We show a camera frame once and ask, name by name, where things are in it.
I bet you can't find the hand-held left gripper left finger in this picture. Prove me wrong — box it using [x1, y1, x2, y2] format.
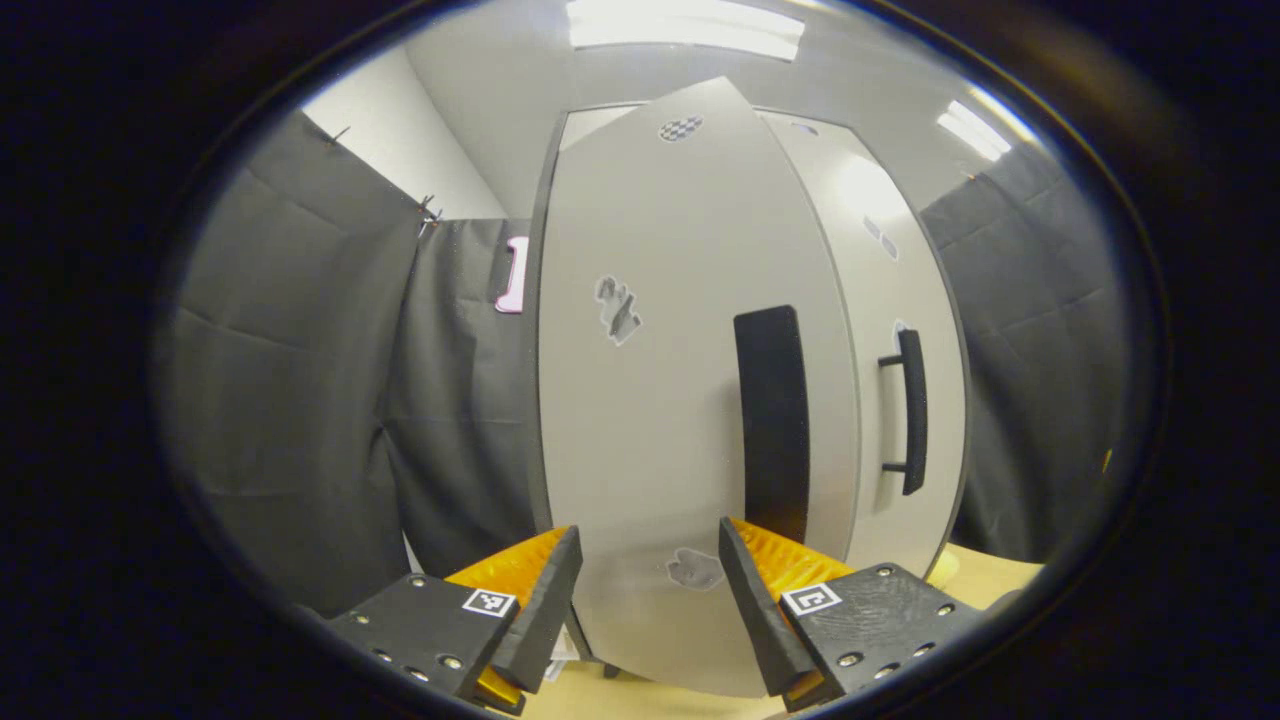
[325, 525, 584, 716]

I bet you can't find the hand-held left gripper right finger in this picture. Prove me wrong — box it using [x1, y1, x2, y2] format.
[718, 516, 986, 713]

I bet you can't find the grey cabinet door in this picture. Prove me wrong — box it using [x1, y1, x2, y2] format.
[537, 77, 863, 699]
[760, 110, 969, 579]

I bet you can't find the grey cabinet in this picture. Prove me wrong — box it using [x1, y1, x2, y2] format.
[525, 100, 971, 681]

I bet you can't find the large ceiling light panel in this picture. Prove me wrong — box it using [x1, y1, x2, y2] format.
[565, 0, 806, 61]

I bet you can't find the black door handle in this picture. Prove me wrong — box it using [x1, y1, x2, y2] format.
[878, 328, 929, 497]
[733, 305, 811, 546]

